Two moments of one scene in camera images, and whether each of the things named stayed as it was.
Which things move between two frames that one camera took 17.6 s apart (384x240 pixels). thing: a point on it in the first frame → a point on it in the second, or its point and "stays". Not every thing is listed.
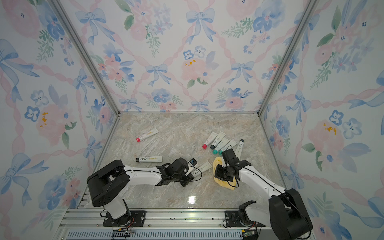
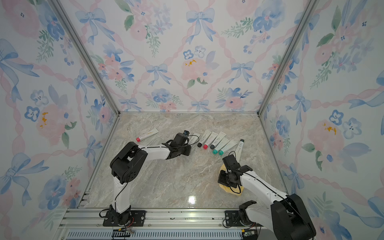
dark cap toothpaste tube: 238,151 stays
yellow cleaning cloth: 229,184 → 238,191
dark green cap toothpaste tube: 219,137 stays
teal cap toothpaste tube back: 223,142 stays
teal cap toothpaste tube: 231,143 stays
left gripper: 189,177 → 188,147
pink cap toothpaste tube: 212,136 stays
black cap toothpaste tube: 205,167 → 205,136
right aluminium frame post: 307,12 stays
